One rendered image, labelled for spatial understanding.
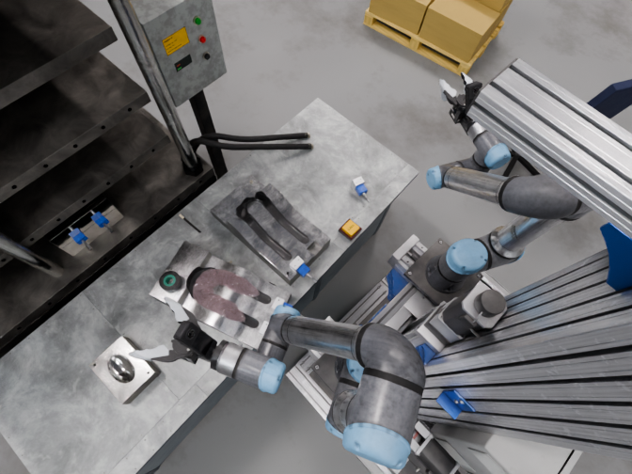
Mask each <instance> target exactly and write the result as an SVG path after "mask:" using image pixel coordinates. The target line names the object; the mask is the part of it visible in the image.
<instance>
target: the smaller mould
mask: <svg viewBox="0 0 632 474"><path fill-rule="evenodd" d="M134 350H138V351H140V350H139V349H138V348H137V346H136V345H135V344H134V343H133V342H132V341H131V340H130V339H129V338H126V337H123V336H121V337H120V338H119V339H117V340H116V341H115V342H114V343H113V344H112V345H111V346H110V347H108V348H107V349H106V350H105V351H104V352H103V353H102V354H101V355H99V356H98V357H97V358H96V359H95V360H94V361H93V362H92V363H91V364H90V365H88V366H89V367H90V368H91V369H92V370H93V371H94V372H95V374H96V375H97V376H98V377H99V378H100V379H101V381H102V382H103V383H104V384H105V386H106V387H107V388H108V389H109V390H110V391H111V393H112V394H113V395H114V396H115V397H116V398H117V400H118V401H119V402H120V403H121V404H130V403H131V402H132V401H133V400H134V399H135V398H136V397H137V396H138V395H139V394H140V393H141V392H142V391H143V390H144V389H145V388H146V387H147V386H148V385H149V384H150V383H151V382H152V381H153V380H154V379H155V378H156V377H157V376H158V375H159V374H160V372H159V371H158V370H157V369H156V368H155V366H154V365H153V364H152V363H151V362H150V361H149V360H142V359H137V358H134V357H132V356H130V355H129V353H130V352H132V351H134Z"/></svg>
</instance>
